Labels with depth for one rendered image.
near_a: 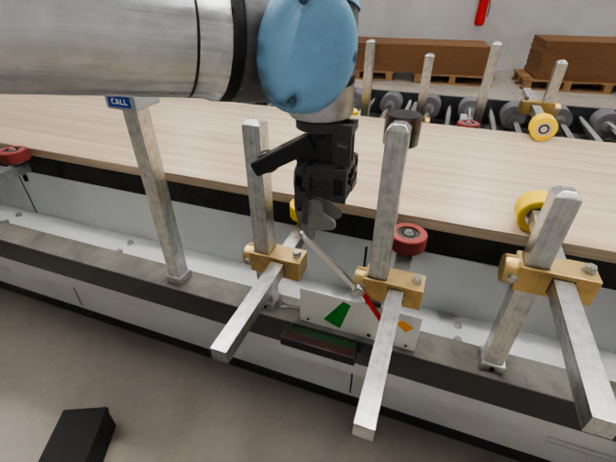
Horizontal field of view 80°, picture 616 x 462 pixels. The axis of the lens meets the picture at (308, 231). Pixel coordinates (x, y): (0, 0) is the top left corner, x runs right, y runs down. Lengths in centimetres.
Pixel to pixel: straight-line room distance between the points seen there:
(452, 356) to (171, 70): 76
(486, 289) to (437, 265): 13
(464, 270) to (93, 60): 87
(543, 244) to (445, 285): 39
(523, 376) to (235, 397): 107
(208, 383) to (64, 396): 56
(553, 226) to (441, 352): 36
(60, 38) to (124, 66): 3
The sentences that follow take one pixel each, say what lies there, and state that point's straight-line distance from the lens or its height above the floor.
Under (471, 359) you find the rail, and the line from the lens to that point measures 88.
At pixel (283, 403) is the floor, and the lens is 157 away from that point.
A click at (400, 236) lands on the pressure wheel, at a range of 80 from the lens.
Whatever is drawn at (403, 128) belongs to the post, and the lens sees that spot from 59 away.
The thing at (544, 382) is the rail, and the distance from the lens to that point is 91.
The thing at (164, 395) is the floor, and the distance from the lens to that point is 168.
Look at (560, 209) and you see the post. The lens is 64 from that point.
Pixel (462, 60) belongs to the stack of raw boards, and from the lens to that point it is 655.
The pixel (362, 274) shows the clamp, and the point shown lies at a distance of 74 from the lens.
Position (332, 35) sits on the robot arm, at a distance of 30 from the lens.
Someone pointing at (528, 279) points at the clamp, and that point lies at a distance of 70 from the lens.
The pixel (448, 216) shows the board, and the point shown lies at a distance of 91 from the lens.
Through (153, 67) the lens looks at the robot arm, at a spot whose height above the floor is 131.
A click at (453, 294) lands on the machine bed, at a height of 69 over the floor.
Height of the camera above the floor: 135
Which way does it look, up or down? 34 degrees down
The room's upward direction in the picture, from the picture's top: straight up
